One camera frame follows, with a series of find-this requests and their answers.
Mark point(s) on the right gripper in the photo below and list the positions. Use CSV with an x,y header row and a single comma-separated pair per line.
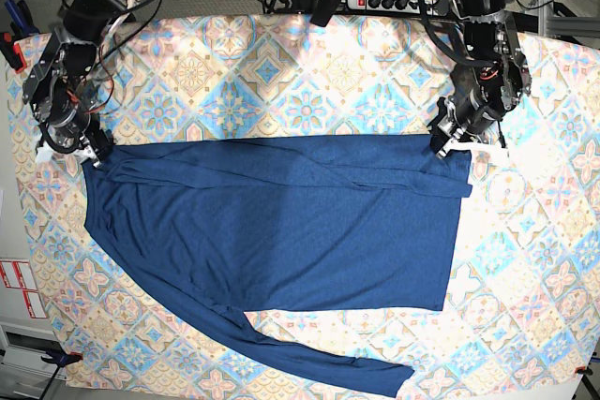
x,y
80,134

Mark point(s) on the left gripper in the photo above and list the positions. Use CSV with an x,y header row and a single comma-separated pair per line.
x,y
461,126

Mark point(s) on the blue long-sleeve T-shirt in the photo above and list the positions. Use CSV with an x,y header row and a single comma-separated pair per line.
x,y
214,230

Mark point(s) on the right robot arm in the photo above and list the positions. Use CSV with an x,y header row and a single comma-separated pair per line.
x,y
63,89

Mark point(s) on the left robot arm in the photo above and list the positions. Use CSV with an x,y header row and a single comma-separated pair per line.
x,y
494,65

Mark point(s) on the black red table clamp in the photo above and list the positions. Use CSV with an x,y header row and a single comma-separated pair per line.
x,y
22,26

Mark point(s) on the red white labels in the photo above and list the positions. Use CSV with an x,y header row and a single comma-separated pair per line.
x,y
20,290

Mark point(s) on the patterned tile tablecloth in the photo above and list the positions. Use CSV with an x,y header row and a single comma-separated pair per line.
x,y
522,307

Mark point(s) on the white power strip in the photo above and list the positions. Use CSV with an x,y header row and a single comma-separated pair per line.
x,y
434,7

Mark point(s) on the orange corner clamp left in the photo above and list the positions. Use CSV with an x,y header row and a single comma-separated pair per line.
x,y
60,358

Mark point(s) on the orange corner clamp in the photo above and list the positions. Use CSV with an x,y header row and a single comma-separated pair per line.
x,y
60,358
584,371

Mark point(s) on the orange corner clamp right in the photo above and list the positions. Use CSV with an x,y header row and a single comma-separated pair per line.
x,y
584,371

